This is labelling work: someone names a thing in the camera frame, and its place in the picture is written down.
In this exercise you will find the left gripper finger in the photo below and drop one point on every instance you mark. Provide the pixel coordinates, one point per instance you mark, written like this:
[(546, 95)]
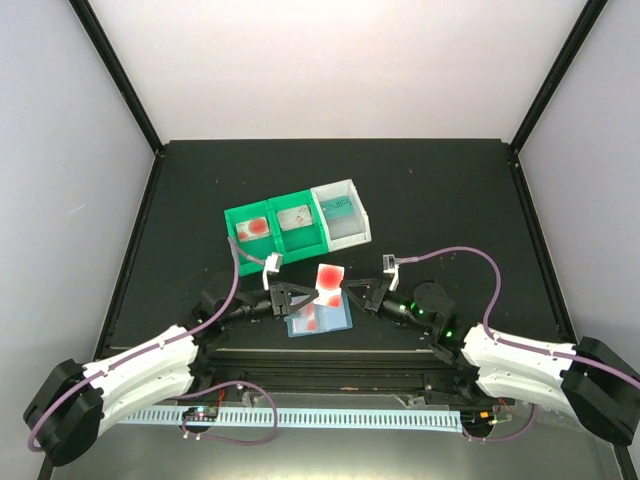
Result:
[(304, 308), (295, 289)]

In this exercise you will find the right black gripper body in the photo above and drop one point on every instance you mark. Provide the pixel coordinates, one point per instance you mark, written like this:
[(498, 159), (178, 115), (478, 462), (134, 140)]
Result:
[(377, 296)]

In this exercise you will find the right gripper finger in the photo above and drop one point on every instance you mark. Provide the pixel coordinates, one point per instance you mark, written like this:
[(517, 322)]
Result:
[(369, 284), (360, 297)]

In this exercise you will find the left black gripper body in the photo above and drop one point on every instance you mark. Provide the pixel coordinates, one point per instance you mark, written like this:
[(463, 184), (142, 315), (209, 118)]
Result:
[(277, 299)]

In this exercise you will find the blue card holder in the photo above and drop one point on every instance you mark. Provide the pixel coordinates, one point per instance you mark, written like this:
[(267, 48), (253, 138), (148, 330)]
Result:
[(329, 320)]

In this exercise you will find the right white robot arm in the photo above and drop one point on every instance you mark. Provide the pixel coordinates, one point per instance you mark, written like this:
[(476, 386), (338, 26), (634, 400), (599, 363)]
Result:
[(588, 381)]

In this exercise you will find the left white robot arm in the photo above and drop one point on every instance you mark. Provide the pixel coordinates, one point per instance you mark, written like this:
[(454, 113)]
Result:
[(78, 403)]

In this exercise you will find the teal VIP card stack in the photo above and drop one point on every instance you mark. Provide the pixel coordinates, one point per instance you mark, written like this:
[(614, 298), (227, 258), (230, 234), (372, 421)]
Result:
[(337, 207)]

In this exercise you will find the middle green bin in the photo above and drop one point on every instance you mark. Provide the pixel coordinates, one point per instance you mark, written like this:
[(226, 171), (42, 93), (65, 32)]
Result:
[(302, 243)]

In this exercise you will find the green bin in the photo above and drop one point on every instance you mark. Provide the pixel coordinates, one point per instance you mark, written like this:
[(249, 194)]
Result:
[(302, 243), (258, 249)]

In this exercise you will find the white translucent bin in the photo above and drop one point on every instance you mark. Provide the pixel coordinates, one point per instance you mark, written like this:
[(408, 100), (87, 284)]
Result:
[(345, 232)]

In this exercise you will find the left green bin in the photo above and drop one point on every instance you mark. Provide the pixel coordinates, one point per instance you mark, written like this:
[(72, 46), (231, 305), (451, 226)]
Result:
[(258, 249)]

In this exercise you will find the left controller board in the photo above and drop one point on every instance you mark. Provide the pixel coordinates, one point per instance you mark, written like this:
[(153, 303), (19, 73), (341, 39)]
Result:
[(200, 414)]

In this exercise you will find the controller board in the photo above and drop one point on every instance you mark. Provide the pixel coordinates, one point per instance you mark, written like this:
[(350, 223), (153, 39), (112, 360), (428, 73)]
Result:
[(484, 417), (200, 414)]

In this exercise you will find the right controller board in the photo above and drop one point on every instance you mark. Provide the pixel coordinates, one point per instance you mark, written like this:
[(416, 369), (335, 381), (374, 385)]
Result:
[(484, 417)]

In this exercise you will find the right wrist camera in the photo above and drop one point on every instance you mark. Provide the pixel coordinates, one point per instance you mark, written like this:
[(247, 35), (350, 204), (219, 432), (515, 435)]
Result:
[(391, 270)]

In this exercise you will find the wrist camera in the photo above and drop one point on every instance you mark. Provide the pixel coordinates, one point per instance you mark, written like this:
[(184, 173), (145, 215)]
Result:
[(271, 267), (391, 270)]

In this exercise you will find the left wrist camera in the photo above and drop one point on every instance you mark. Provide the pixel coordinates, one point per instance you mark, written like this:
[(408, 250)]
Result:
[(271, 267)]

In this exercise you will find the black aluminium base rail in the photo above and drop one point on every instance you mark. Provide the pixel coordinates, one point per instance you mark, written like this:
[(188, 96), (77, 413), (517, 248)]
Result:
[(408, 373)]

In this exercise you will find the light blue slotted cable duct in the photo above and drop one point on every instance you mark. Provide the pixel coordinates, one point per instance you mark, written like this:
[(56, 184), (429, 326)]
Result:
[(306, 418)]

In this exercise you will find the left black frame post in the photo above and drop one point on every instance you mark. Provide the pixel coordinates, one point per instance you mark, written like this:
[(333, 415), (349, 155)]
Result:
[(101, 43)]

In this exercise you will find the black frame post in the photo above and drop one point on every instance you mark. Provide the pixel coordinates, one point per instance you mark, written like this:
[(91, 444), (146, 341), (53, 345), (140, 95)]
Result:
[(572, 45), (101, 43)]

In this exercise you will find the right black frame post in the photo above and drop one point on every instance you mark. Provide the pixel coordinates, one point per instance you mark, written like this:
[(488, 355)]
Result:
[(572, 45)]

